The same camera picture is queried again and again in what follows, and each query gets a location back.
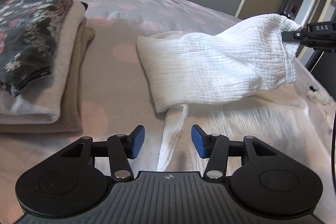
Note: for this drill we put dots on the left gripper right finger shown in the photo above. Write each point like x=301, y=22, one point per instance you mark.
x=215, y=148

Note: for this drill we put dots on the folded beige knit sweater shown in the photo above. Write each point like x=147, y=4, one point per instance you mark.
x=70, y=105

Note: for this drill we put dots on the folded white sweater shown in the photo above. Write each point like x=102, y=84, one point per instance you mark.
x=40, y=102

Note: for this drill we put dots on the pile of white clothes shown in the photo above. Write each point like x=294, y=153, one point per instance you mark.
x=324, y=103

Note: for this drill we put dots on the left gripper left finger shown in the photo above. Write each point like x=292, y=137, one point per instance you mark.
x=121, y=149

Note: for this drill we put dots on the pink dotted grey bedsheet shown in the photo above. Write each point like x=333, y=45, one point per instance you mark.
x=116, y=95

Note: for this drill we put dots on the white crinkle muslin garment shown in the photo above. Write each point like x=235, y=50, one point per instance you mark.
x=244, y=80

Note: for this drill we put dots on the dark floral folded garment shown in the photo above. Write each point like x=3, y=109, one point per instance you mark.
x=30, y=32

